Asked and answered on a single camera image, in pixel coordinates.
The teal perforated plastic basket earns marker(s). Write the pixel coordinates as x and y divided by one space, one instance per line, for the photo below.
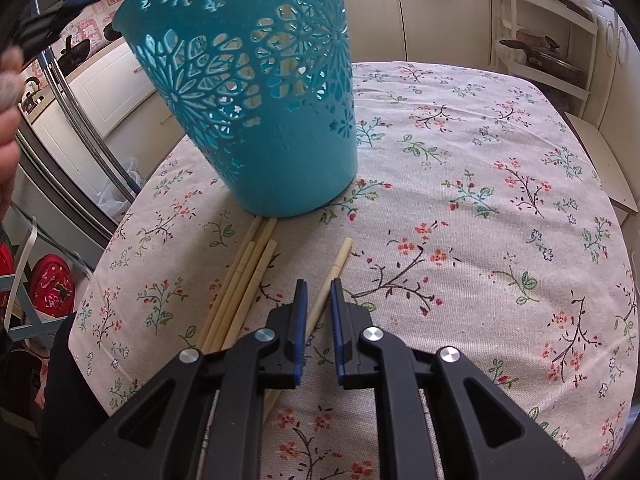
295 160

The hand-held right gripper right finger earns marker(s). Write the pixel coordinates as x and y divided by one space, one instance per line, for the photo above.
336 330

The white wooden stool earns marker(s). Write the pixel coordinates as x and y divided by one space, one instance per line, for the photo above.
600 160

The person's left hand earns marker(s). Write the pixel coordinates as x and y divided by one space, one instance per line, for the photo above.
7 125

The floral tablecloth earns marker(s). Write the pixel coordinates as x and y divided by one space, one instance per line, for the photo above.
475 260

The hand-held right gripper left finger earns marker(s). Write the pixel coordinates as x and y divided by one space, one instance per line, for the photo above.
300 335

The red floral slipper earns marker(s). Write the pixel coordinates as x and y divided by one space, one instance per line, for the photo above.
5 270
52 285

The bundle of bamboo chopsticks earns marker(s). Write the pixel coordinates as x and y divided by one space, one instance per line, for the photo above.
245 270

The clear plastic bag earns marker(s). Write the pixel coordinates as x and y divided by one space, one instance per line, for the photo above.
117 190

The white storage trolley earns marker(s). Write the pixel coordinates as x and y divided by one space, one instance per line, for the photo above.
507 10

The light single bamboo chopstick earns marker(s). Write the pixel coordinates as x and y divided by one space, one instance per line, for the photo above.
335 265

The cream kitchen base cabinets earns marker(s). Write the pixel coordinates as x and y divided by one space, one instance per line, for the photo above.
375 10

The dark pot with lid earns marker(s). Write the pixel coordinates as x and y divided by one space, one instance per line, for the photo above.
555 62

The blue and white shelf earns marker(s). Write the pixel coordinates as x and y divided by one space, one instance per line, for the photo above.
30 328

